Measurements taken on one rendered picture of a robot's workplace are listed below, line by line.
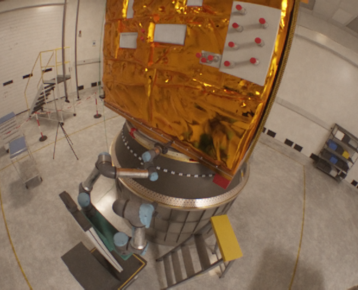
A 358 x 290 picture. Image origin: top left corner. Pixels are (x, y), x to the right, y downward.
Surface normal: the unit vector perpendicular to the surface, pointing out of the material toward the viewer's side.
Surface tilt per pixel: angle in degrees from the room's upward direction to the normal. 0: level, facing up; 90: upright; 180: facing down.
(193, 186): 62
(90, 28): 90
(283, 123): 90
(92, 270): 0
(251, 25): 90
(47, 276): 0
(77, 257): 0
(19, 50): 90
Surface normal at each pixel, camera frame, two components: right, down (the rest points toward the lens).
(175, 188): -0.04, 0.12
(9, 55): 0.79, 0.44
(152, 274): 0.15, -0.80
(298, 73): -0.59, 0.40
